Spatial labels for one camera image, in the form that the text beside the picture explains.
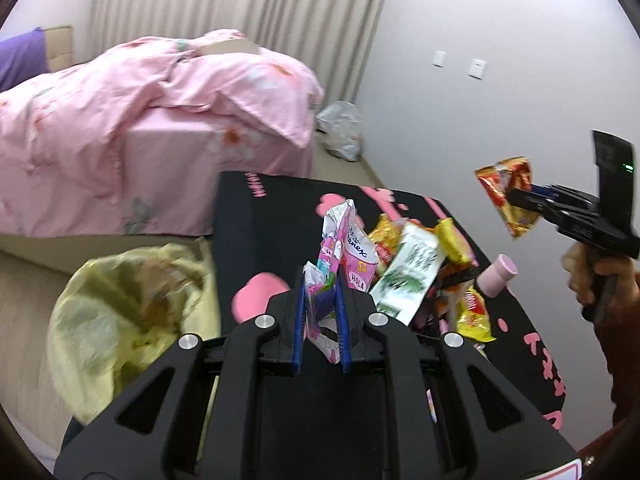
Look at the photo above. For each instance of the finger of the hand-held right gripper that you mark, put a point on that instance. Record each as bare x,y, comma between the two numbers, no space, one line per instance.
557,191
522,204

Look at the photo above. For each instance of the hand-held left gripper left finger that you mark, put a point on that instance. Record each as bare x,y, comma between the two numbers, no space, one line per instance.
299,321

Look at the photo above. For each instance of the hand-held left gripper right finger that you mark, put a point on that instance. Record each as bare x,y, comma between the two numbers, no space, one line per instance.
342,327

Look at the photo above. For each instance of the red gold snack wrapper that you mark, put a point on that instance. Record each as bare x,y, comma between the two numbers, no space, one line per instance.
500,187

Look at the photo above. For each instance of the pink patterned wrapper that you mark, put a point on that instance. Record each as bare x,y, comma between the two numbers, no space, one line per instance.
322,305

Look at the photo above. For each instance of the orange wrapper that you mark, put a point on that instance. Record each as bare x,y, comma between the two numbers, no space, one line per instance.
455,280

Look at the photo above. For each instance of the yellow plastic bag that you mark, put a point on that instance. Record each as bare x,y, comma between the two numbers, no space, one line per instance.
125,320

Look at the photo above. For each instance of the person's right forearm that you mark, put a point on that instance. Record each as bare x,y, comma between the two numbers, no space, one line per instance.
625,355

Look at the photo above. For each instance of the person's right hand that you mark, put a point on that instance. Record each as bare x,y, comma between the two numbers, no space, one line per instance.
575,275

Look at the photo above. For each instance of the pink tissue packet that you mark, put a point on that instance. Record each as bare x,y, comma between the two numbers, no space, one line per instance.
361,260

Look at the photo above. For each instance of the pink cylindrical container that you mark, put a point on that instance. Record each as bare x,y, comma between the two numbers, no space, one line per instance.
495,275

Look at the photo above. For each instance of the green white packet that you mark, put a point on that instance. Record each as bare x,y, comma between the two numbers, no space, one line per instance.
407,270

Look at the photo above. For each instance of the black pink-patterned tablecloth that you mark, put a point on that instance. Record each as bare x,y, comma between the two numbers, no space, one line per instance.
260,230

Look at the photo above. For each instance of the red yellow snack wrapper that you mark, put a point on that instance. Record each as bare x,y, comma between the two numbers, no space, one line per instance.
385,235

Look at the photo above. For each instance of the yellow red snack packet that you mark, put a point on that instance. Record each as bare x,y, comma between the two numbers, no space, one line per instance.
475,315

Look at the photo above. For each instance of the white plastic bag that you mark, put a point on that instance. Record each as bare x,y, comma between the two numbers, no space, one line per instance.
342,130

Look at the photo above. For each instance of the bed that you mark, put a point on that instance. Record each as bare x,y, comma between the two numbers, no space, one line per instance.
175,170

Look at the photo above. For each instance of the pink floral duvet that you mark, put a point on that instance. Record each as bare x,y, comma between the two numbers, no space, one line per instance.
150,105

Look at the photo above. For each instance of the beige pleated curtain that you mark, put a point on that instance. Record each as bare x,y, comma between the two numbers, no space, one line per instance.
240,5

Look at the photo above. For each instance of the beige headboard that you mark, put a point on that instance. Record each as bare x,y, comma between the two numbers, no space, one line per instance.
60,47

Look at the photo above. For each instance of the purple pillow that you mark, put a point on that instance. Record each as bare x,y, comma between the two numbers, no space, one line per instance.
20,57

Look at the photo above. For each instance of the white wall switch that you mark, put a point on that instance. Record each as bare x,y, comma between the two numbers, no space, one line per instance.
438,58
477,68

